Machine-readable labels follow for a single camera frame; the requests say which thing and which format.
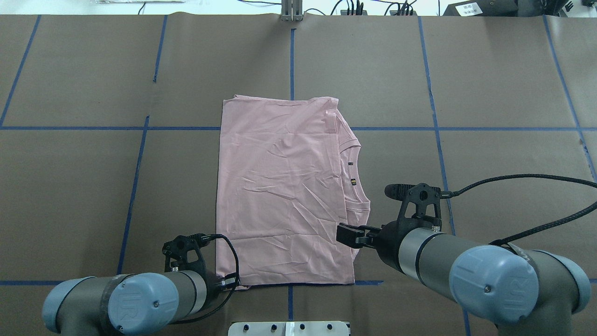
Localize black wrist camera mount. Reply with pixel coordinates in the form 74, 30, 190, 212
162, 233, 215, 275
384, 183, 442, 232

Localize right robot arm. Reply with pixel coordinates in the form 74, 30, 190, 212
336, 222, 591, 336

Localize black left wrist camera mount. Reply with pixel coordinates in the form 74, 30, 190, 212
162, 233, 215, 275

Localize aluminium frame post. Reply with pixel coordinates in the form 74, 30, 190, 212
280, 0, 304, 22

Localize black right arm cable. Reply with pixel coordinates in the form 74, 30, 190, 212
438, 174, 597, 248

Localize dark box with label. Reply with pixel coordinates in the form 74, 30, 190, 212
441, 0, 518, 17

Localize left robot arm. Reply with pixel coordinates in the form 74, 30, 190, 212
41, 270, 239, 336

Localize black power strip with plugs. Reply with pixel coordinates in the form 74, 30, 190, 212
330, 0, 418, 16

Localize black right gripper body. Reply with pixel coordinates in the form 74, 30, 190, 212
373, 221, 404, 273

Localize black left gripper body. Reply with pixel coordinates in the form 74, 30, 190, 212
204, 273, 222, 304

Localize pink Snoopy t-shirt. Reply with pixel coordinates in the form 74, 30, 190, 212
216, 94, 371, 287

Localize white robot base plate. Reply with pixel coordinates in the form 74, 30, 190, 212
228, 321, 351, 336

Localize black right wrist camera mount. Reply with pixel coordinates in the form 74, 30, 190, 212
384, 183, 442, 232

